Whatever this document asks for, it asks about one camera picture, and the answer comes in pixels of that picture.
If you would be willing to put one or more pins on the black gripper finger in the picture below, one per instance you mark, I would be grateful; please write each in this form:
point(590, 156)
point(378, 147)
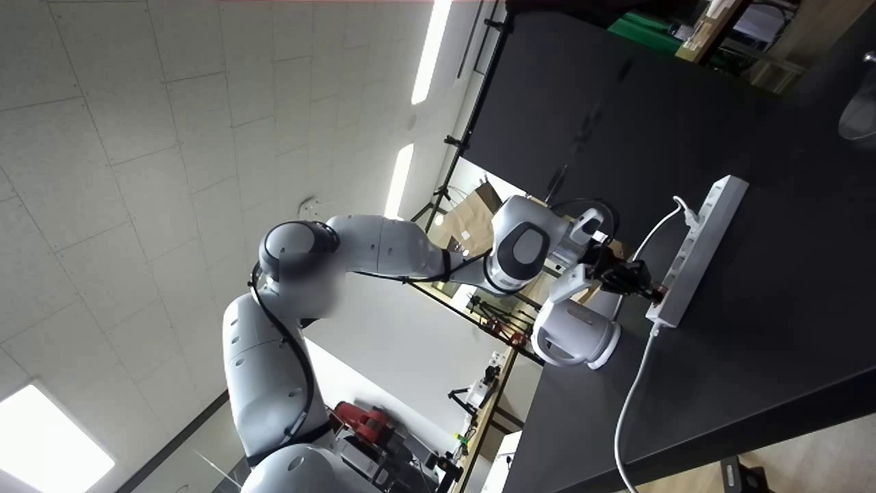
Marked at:
point(656, 293)

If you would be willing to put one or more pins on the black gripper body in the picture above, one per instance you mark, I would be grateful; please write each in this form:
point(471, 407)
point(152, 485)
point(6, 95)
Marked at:
point(611, 266)

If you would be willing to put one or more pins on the white power strip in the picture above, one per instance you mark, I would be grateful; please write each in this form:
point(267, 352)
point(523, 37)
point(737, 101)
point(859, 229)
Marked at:
point(693, 255)

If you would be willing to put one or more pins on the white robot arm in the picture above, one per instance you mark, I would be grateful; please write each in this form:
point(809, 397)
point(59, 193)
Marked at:
point(292, 437)

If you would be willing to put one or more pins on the brown paper bag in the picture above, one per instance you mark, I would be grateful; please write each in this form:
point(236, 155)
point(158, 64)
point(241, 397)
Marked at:
point(469, 225)

